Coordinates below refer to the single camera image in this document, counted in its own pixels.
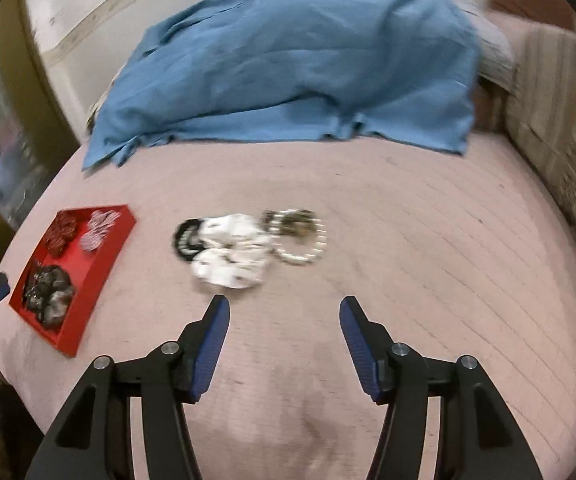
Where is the white pearl bracelet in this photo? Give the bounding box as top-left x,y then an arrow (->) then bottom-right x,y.
270,217 -> 329,266

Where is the dark red scrunchie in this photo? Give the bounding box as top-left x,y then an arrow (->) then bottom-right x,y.
44,210 -> 80,256

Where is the black dotted scrunchie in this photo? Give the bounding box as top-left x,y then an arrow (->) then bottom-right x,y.
22,264 -> 76,306

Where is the grey striped pillow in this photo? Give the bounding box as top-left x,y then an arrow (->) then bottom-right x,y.
443,0 -> 519,92

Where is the white spotted scrunchie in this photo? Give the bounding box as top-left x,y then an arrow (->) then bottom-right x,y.
190,212 -> 276,290

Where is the pink plaid scrunchie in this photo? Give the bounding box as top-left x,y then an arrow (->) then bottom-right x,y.
79,207 -> 121,252

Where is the red tray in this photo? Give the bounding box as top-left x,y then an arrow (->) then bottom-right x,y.
9,204 -> 137,358

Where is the leopard print bracelet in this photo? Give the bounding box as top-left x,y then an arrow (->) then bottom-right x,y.
263,209 -> 319,238

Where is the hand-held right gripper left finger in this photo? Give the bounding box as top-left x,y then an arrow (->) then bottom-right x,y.
30,295 -> 231,480

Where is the brown cushion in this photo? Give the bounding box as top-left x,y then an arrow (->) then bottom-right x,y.
488,0 -> 576,33

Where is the black feather hair accessory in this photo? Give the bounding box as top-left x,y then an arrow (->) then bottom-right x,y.
170,217 -> 210,261

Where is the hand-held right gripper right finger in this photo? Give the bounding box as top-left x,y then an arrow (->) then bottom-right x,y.
339,296 -> 544,480

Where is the blue shirt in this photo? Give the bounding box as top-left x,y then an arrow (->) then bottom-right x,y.
82,0 -> 481,171

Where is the wooden glass panel door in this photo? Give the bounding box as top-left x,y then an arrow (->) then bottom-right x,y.
0,0 -> 85,241

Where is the patterned white brown cloth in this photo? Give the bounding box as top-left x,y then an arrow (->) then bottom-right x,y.
85,95 -> 115,135

